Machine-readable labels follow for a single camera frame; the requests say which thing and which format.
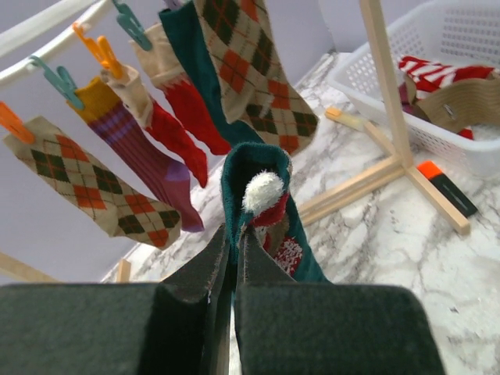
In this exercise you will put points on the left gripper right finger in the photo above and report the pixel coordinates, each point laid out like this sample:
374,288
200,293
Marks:
289,327

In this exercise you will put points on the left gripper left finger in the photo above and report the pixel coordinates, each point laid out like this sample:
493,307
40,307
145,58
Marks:
175,326

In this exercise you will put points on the dark teal sock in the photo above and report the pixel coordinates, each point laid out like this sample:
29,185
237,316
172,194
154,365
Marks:
185,35
255,186

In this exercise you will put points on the wooden hanger rack frame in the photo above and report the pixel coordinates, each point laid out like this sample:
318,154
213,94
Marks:
399,161

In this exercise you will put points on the beige argyle sock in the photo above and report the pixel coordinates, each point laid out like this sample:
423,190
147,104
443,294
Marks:
85,182
254,87

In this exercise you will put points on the red white striped sock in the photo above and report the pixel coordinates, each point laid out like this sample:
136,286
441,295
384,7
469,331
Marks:
430,76

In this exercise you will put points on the white round clip hanger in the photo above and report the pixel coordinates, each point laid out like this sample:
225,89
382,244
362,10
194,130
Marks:
47,34

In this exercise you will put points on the black orange highlighter marker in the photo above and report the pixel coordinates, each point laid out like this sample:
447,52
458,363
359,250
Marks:
448,188

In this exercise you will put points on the yellow highlighter marker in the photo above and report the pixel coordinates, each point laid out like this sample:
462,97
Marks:
349,120

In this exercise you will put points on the purple yellow striped sock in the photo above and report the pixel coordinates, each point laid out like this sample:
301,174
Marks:
167,178

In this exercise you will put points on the red beige reindeer sock back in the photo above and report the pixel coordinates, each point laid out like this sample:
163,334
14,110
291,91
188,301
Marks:
155,120

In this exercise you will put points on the red beige reindeer sock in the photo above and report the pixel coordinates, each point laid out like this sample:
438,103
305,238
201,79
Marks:
155,120
165,72

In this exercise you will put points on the red beige reindeer sock front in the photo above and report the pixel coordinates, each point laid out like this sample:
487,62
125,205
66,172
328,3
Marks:
165,72

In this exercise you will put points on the plain tan sock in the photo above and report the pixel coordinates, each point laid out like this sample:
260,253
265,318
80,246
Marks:
464,103

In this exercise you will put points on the teal clothespin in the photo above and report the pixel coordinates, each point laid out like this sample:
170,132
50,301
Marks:
131,25

